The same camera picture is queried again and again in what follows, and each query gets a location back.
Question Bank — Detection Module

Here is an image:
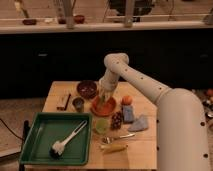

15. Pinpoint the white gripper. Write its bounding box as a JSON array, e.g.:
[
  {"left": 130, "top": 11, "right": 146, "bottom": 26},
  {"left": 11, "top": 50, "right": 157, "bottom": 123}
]
[{"left": 99, "top": 84, "right": 115, "bottom": 100}]

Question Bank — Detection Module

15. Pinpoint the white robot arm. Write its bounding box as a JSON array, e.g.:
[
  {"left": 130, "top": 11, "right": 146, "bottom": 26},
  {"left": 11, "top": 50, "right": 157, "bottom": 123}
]
[{"left": 99, "top": 53, "right": 211, "bottom": 171}]

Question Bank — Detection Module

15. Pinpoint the dark brown bowl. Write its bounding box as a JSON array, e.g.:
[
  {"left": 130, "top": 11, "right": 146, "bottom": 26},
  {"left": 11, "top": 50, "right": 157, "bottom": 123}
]
[{"left": 77, "top": 80, "right": 97, "bottom": 99}]

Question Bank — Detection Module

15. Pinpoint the orange red bowl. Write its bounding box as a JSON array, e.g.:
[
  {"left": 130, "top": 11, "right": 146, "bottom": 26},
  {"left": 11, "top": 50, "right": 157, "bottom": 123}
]
[{"left": 90, "top": 96, "right": 117, "bottom": 117}]

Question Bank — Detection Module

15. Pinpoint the brown bowl on shelf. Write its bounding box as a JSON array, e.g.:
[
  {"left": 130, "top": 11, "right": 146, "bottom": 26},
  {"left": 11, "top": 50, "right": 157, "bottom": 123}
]
[{"left": 58, "top": 14, "right": 86, "bottom": 25}]

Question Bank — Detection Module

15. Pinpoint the dark red bowl on shelf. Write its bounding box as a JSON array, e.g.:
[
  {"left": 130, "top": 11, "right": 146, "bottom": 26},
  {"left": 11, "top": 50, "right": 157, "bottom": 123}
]
[{"left": 22, "top": 19, "right": 37, "bottom": 25}]

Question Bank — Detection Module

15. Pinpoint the orange fruit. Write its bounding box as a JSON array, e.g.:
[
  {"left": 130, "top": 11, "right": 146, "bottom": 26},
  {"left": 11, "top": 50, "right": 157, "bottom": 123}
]
[{"left": 121, "top": 95, "right": 133, "bottom": 105}]

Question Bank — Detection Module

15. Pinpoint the blue sponge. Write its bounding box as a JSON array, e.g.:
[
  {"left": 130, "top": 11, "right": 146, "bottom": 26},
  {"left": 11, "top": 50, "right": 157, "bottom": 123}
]
[{"left": 122, "top": 105, "right": 134, "bottom": 123}]

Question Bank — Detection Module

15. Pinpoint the small grey cup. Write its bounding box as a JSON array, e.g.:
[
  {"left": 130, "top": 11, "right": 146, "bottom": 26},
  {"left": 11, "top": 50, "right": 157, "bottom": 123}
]
[{"left": 72, "top": 97, "right": 84, "bottom": 112}]

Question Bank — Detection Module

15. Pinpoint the dark grape bunch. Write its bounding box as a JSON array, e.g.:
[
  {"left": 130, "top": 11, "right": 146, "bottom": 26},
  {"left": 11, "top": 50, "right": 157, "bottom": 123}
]
[{"left": 111, "top": 112, "right": 123, "bottom": 130}]

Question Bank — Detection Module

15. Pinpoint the green plastic cup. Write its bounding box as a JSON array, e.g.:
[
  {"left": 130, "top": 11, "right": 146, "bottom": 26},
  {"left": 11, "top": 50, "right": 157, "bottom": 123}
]
[{"left": 95, "top": 118, "right": 109, "bottom": 134}]

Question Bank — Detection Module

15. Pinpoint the brown wooden block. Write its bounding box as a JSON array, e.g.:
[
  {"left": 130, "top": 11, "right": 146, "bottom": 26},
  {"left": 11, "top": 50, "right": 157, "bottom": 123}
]
[{"left": 56, "top": 94, "right": 71, "bottom": 111}]

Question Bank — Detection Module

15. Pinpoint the blue grey cloth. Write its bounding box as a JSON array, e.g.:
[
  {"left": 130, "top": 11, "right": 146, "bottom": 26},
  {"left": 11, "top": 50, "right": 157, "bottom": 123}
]
[{"left": 128, "top": 115, "right": 149, "bottom": 132}]

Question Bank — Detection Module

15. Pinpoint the wooden table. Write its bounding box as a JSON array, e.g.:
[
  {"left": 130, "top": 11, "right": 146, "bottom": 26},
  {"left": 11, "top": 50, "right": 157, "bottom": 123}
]
[{"left": 27, "top": 81, "right": 157, "bottom": 170}]

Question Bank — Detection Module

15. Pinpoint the metal fork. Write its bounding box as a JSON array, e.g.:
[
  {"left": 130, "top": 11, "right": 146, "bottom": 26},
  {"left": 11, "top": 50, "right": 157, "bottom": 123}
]
[{"left": 101, "top": 133, "right": 135, "bottom": 144}]

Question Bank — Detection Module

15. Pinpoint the yellow corn cob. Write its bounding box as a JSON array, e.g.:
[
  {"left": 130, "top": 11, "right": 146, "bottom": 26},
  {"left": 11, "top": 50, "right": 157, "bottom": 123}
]
[{"left": 100, "top": 144, "right": 127, "bottom": 153}]

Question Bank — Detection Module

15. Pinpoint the green plastic tray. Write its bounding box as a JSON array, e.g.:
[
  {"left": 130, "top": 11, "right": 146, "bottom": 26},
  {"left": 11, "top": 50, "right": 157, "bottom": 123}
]
[{"left": 19, "top": 113, "right": 92, "bottom": 166}]

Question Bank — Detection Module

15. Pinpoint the white dish brush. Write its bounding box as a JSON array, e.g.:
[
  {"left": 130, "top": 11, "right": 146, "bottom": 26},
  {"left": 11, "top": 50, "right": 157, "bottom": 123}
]
[{"left": 49, "top": 121, "right": 87, "bottom": 159}]

